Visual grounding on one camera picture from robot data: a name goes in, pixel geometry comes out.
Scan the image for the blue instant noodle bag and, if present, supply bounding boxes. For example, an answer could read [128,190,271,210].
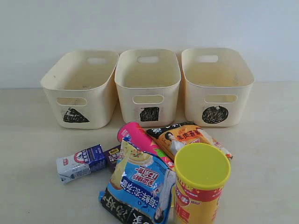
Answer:
[100,137,176,224]

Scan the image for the orange instant noodle bag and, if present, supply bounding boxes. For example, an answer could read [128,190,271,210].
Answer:
[146,122,233,160]

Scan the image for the purple juice carton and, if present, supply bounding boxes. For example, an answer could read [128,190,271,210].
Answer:
[103,145,121,173]

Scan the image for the cream bin square mark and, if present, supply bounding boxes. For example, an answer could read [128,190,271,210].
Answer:
[114,49,181,127]

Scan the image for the pink Lay's chips can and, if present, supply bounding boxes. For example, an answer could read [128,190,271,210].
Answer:
[117,122,174,171]

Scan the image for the cream bin circle mark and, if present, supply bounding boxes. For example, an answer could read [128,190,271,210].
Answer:
[181,48,255,127]

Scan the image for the cream bin triangle mark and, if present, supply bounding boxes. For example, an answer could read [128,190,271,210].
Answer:
[41,50,119,129]

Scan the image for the yellow Lay's chips can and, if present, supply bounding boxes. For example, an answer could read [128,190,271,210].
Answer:
[173,143,231,224]

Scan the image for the blue white milk carton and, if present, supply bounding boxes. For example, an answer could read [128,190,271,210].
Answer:
[56,144,107,184]

